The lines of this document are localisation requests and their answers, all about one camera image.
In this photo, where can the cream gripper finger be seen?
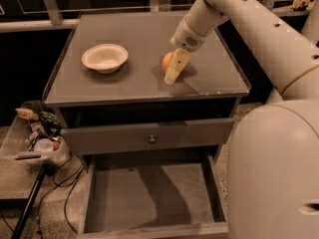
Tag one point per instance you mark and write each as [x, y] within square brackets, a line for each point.
[179, 59]

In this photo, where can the orange fruit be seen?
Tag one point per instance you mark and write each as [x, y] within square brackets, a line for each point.
[165, 61]

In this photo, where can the grey upper drawer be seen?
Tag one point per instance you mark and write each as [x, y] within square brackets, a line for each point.
[135, 137]

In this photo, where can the clutter items in bin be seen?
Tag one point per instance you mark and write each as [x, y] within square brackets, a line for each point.
[44, 128]

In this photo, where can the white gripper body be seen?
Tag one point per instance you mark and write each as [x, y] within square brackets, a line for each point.
[184, 37]

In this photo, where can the black stand leg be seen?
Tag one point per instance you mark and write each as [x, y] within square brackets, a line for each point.
[30, 202]

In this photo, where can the yellow object on ledge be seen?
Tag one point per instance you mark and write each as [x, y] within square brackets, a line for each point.
[300, 5]

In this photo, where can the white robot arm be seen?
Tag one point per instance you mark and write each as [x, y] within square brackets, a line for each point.
[273, 160]

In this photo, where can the round metal drawer knob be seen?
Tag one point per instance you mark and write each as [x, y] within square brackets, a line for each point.
[152, 139]

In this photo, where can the white paper bowl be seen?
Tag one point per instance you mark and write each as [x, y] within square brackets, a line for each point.
[105, 59]

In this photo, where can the metal railing frame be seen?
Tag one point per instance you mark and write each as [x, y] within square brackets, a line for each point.
[37, 15]

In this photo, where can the grey open lower drawer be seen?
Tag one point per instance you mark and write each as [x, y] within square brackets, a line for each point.
[154, 196]

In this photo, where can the grey wooden drawer cabinet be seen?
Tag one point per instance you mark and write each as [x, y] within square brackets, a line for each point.
[210, 87]

